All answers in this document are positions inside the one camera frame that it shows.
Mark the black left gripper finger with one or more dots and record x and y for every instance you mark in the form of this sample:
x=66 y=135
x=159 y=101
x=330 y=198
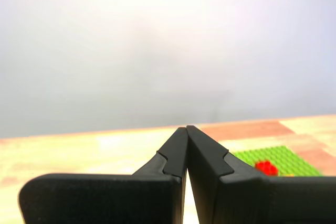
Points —
x=105 y=197
x=262 y=200

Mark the red two-by-two brick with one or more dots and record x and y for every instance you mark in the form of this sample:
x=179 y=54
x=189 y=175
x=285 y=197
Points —
x=266 y=167

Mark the green studded baseplate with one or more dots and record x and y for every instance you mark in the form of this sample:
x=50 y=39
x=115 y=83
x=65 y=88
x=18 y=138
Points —
x=288 y=158

